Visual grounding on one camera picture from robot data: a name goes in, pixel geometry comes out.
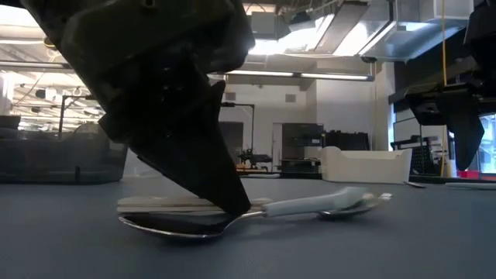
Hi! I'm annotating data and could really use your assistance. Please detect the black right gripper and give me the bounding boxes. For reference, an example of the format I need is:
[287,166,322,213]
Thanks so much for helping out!
[436,73,496,171]

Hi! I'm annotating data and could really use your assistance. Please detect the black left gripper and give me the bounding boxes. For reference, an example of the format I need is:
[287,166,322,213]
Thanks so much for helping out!
[19,0,256,217]

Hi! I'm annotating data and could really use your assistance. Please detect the large spoon pale handle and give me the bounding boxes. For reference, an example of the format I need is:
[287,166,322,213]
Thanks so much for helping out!
[118,186,370,239]

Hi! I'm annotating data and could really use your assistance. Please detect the window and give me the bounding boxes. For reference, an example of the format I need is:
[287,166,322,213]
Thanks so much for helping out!
[478,114,496,174]

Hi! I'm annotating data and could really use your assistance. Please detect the grey door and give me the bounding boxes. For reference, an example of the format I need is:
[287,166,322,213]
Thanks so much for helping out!
[219,121,244,164]

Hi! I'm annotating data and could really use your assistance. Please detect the black pegboard cart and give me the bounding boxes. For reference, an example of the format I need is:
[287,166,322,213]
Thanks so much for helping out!
[390,135,443,175]

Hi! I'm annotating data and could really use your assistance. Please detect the clear plastic bin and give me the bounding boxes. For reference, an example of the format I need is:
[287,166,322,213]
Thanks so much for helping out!
[122,149,156,177]

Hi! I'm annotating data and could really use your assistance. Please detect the whiteboard panel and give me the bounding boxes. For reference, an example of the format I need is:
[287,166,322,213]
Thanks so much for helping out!
[393,115,422,150]

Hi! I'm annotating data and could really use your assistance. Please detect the long ceiling tube light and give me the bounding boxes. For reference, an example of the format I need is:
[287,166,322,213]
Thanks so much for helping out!
[0,60,373,81]

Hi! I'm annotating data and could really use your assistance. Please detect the white plastic bin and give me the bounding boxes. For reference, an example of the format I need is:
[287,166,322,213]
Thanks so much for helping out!
[320,146,413,184]

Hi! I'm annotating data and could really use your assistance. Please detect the dark desk box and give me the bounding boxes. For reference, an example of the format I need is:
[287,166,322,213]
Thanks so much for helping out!
[279,157,322,174]

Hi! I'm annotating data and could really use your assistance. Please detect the black storage cases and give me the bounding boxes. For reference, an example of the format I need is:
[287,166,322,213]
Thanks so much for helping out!
[324,130,370,151]

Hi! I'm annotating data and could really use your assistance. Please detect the dark monitor equipment stack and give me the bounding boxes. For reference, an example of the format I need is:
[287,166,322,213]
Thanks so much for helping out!
[281,122,325,158]

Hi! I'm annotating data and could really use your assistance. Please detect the small silver spoon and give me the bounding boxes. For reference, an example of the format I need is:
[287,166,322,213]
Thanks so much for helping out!
[317,192,393,221]

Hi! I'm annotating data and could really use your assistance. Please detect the grey ceiling unit box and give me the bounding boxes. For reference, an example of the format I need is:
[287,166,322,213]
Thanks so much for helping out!
[250,11,277,40]

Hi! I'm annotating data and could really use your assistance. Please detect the dark translucent plastic bin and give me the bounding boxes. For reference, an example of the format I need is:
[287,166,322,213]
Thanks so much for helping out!
[0,115,129,184]

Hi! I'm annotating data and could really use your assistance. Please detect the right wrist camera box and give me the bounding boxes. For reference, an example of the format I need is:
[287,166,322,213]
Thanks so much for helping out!
[405,91,450,127]

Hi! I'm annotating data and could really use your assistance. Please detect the black metal gantry frame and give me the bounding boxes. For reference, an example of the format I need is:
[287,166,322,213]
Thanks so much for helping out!
[57,95,98,139]
[220,102,256,156]

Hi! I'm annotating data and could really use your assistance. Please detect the silver sheet-metal duct hood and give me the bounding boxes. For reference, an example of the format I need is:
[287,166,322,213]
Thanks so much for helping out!
[313,0,474,63]

